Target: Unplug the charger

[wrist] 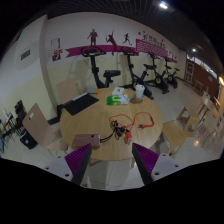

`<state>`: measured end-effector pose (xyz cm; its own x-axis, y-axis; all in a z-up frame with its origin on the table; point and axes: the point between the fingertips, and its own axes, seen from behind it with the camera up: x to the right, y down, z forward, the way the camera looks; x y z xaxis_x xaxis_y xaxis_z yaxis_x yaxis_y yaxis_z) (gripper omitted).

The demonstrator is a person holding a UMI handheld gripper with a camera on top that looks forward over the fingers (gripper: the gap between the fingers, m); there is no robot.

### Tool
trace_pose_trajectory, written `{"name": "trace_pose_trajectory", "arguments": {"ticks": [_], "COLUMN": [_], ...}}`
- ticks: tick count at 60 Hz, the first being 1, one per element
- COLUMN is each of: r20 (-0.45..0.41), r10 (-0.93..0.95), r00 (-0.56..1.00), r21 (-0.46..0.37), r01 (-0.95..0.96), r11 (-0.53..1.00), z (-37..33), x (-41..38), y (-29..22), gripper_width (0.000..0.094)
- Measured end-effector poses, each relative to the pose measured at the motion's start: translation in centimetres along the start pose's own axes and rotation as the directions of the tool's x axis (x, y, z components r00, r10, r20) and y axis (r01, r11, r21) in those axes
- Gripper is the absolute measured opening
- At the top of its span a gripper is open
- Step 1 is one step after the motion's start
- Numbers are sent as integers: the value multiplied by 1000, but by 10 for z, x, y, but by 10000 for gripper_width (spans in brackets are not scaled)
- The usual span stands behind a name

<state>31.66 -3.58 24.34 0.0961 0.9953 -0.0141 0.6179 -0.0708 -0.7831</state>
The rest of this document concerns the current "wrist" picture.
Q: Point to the black mouse pad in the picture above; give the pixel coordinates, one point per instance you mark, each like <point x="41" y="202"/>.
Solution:
<point x="80" y="104"/>

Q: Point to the wall posters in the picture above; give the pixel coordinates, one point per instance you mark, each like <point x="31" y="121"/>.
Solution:
<point x="55" y="44"/>

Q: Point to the black bag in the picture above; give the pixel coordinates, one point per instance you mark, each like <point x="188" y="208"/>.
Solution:
<point x="28" y="140"/>

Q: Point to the pink power strip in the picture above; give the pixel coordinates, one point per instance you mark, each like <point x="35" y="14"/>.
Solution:
<point x="86" y="141"/>

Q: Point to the white tissue box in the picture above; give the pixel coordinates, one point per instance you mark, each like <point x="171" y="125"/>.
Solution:
<point x="117" y="91"/>

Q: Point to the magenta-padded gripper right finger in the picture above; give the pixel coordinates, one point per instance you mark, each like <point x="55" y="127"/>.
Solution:
<point x="165" y="165"/>

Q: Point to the white paper cup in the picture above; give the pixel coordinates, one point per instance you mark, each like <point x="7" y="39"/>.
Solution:
<point x="139" y="91"/>

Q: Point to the round wooden coaster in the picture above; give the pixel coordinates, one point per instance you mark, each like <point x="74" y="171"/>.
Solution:
<point x="135" y="100"/>

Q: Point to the green wet wipes pack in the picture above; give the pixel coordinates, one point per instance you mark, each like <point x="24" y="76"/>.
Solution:
<point x="116" y="100"/>

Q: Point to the ceiling lights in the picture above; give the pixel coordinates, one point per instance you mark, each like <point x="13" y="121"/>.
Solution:
<point x="163" y="5"/>

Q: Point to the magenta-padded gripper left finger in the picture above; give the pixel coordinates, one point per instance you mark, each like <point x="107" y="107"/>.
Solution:
<point x="56" y="166"/>

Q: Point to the black exercise bikes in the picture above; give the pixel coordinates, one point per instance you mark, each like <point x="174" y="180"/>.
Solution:
<point x="96" y="75"/>

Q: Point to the light wooden chair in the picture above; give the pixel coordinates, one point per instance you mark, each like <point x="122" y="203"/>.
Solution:
<point x="68" y="90"/>
<point x="36" y="125"/>

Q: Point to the blue orange marker pen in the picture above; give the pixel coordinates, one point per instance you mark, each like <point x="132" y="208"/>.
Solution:
<point x="92" y="91"/>

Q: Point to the grey wall vent plate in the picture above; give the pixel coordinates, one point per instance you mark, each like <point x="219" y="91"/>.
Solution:
<point x="25" y="54"/>

